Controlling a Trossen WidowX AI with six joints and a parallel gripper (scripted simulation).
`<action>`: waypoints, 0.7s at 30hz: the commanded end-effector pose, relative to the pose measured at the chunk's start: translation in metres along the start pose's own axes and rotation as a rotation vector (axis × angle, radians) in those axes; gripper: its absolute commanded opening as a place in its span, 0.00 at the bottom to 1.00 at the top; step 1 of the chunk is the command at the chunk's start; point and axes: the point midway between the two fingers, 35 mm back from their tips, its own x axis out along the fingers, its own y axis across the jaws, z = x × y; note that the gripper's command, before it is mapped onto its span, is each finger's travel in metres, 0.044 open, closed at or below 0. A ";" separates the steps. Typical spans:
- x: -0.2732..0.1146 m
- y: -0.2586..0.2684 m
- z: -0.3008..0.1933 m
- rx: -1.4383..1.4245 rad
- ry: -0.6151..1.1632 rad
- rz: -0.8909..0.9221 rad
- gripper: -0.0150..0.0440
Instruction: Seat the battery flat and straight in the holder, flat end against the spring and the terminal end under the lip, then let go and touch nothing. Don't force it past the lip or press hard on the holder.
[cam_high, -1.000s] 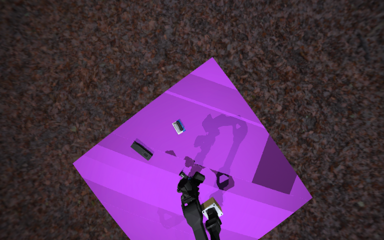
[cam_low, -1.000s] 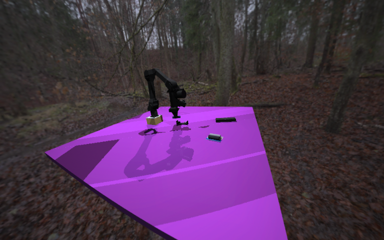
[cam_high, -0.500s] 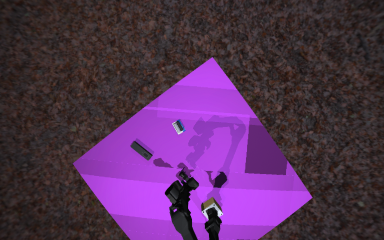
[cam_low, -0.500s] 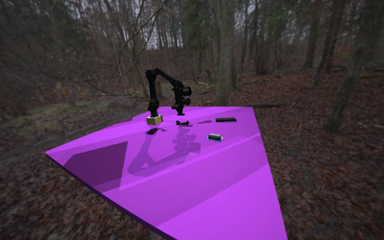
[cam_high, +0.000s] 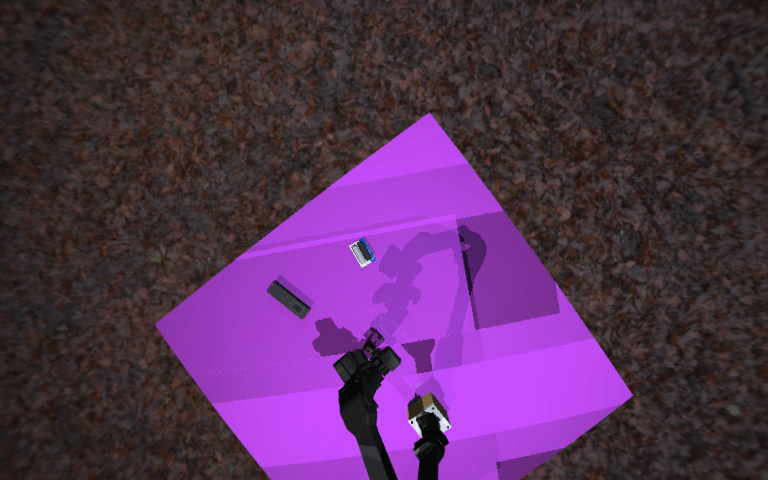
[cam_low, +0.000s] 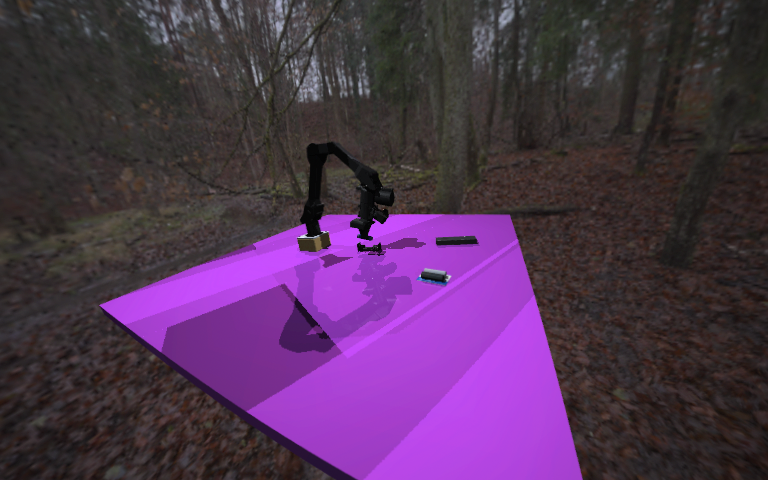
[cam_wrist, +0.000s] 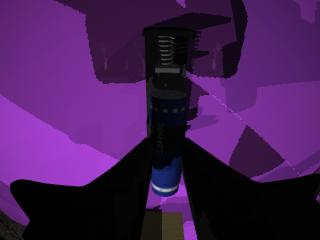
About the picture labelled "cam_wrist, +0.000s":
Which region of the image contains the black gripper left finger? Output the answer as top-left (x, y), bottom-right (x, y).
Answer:
top-left (9, 137), bottom-right (152, 240)

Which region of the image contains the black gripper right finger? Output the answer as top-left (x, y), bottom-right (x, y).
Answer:
top-left (181, 137), bottom-right (320, 240)

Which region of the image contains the dark blue battery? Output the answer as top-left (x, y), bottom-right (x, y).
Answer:
top-left (148, 89), bottom-right (188, 197)

